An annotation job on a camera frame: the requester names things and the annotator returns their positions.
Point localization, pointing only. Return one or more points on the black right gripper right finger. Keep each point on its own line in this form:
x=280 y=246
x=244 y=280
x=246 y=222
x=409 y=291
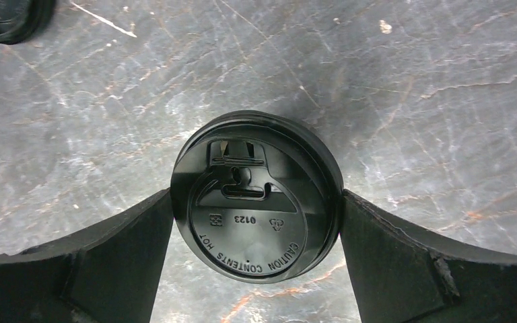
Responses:
x=402 y=272

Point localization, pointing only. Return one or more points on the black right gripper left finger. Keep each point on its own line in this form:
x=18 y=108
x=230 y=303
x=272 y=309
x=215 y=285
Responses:
x=107 y=272

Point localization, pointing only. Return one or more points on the black plastic cup lid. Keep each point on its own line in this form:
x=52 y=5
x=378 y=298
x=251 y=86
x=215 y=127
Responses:
x=23 y=20

